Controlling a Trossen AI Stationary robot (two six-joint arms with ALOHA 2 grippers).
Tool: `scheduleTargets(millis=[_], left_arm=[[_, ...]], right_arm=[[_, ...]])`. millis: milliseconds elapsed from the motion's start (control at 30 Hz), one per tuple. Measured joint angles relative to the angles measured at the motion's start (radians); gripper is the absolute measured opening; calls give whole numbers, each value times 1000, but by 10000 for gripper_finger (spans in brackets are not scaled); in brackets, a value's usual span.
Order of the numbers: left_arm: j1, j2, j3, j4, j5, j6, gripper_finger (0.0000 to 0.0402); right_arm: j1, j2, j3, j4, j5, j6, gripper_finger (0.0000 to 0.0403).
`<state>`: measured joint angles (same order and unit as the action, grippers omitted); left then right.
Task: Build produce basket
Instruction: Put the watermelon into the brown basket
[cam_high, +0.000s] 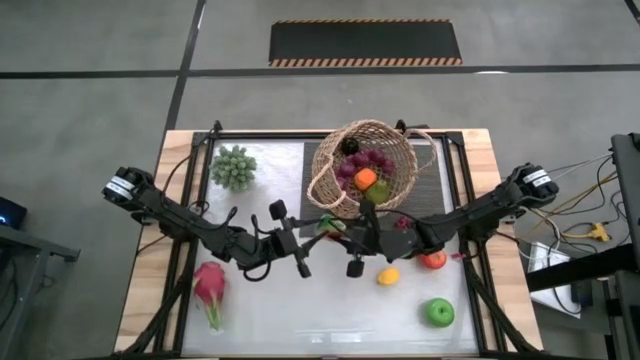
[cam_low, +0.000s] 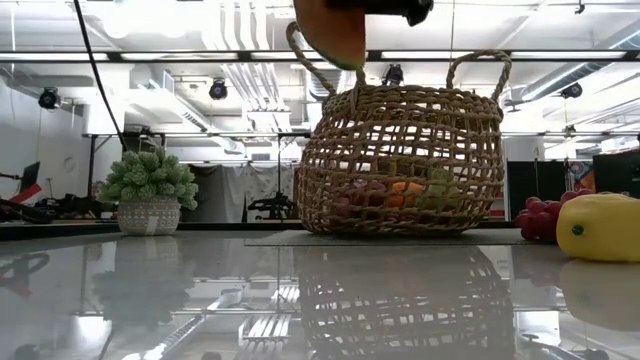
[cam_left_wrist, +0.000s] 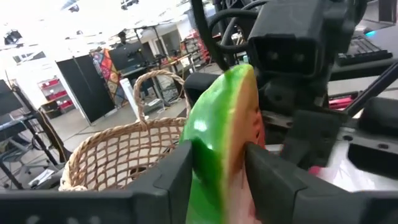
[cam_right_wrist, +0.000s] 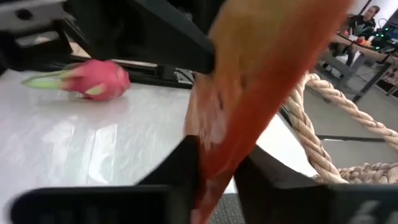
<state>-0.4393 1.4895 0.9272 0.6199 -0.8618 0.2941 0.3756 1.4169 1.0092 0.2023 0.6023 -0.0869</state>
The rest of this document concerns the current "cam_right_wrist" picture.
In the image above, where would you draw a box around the orange papaya slice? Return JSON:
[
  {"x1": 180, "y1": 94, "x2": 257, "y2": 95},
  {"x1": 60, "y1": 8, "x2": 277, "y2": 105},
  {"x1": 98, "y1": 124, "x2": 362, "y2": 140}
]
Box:
[{"x1": 183, "y1": 0, "x2": 354, "y2": 224}]

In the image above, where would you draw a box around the grey table mat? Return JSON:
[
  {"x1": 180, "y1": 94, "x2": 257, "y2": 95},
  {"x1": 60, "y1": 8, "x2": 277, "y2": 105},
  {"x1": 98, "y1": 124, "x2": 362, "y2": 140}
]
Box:
[{"x1": 208, "y1": 192, "x2": 246, "y2": 224}]

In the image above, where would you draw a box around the person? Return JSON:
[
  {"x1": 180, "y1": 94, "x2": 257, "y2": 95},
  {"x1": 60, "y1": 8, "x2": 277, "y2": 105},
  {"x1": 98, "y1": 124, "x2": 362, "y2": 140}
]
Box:
[{"x1": 343, "y1": 5, "x2": 381, "y2": 68}]

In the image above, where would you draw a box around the black electronics with green lights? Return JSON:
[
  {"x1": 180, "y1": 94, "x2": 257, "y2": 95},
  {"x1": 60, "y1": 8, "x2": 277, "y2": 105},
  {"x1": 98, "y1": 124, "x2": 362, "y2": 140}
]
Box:
[{"x1": 371, "y1": 9, "x2": 398, "y2": 52}]

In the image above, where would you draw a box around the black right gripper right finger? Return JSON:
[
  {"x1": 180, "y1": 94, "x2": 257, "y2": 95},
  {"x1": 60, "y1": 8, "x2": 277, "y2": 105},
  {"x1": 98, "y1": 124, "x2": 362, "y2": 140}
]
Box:
[{"x1": 234, "y1": 146, "x2": 398, "y2": 224}]

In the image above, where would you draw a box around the background work table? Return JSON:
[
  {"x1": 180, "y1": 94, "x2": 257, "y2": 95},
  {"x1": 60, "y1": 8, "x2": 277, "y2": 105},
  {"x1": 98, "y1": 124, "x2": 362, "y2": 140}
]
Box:
[{"x1": 322, "y1": 32, "x2": 398, "y2": 103}]

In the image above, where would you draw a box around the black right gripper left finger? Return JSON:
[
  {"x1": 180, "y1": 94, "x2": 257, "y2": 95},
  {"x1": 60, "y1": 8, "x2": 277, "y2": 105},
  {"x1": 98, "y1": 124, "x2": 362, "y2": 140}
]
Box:
[{"x1": 11, "y1": 135, "x2": 201, "y2": 224}]

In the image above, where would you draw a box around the woven wicker basket with handles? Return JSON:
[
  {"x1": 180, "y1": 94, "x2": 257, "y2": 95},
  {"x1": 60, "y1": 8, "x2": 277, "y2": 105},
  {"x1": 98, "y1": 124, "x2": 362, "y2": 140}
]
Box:
[{"x1": 281, "y1": 72, "x2": 398, "y2": 185}]

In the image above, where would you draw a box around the pink dragon fruit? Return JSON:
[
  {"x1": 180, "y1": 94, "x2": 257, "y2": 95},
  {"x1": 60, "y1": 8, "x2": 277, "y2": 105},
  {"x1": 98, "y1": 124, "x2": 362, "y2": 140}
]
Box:
[{"x1": 21, "y1": 58, "x2": 131, "y2": 102}]

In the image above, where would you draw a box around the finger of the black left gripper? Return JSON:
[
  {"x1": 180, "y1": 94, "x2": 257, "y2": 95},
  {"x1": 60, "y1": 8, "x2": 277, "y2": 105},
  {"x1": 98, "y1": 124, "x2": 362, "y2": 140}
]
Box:
[{"x1": 67, "y1": 0, "x2": 217, "y2": 75}]

